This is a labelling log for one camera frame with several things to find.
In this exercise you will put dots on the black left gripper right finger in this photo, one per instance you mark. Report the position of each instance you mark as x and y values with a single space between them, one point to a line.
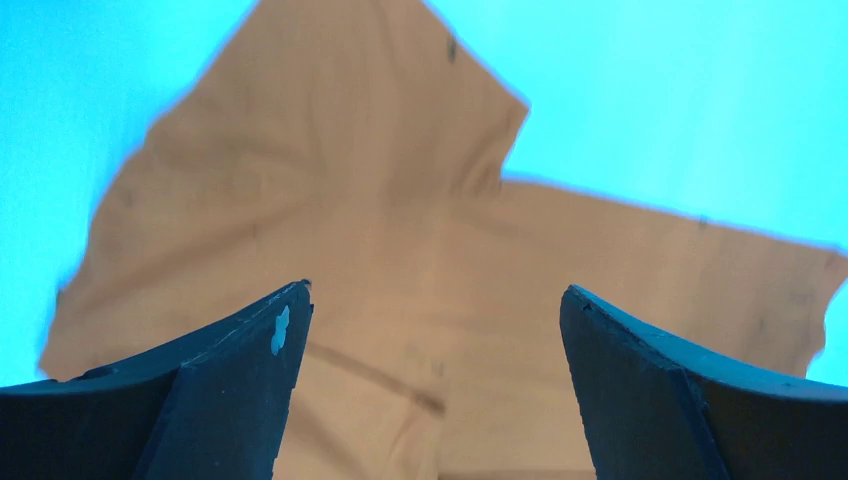
656 406

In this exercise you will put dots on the orange t shirt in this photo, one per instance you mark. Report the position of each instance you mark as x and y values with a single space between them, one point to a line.
355 144

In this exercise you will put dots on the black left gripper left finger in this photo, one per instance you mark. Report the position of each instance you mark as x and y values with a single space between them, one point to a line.
211 404

